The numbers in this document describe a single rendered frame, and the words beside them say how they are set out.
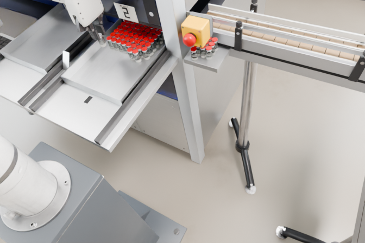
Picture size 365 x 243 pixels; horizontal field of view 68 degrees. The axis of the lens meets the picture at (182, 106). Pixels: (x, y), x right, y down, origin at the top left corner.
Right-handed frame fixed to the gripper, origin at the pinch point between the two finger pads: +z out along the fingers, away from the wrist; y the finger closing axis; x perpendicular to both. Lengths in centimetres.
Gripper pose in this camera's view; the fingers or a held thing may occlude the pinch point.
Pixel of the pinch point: (97, 31)
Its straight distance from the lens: 97.0
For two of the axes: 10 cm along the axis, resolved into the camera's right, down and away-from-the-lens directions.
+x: 8.7, 3.3, -3.8
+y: -4.8, 7.4, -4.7
